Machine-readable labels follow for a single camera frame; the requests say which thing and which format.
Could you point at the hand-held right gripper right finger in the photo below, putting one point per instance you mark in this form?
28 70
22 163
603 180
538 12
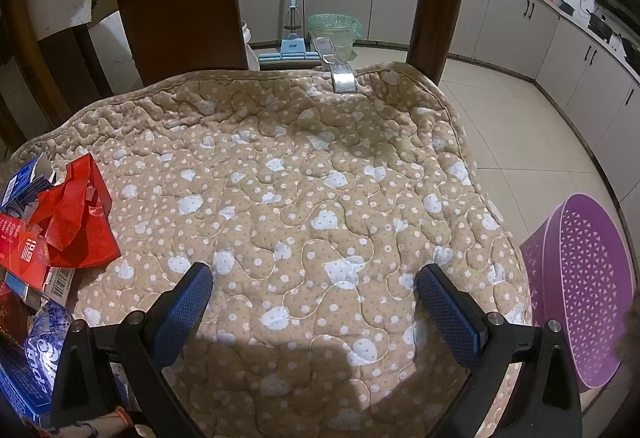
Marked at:
447 315

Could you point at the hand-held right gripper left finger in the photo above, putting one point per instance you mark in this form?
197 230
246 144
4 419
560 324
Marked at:
185 313

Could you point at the blue crinkled foil packet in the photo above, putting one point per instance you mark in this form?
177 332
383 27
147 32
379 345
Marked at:
47 343

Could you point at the purple plastic basket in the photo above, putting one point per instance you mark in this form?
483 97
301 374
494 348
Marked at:
585 278

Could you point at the red cardboard box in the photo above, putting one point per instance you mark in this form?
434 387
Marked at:
20 253

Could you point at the blue toothpaste box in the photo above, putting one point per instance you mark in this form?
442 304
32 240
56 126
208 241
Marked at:
22 185

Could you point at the beige quilted heart-print blanket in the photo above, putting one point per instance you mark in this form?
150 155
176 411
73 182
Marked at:
300 167

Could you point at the white plastic bucket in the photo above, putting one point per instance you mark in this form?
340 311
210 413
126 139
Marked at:
247 37

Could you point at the grey kitchen cabinets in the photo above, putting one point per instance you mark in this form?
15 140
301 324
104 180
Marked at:
500 17

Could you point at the clear bin with green bag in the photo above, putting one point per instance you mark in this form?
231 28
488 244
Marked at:
332 30

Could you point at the black wok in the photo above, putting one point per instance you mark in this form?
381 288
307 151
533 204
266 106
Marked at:
627 50

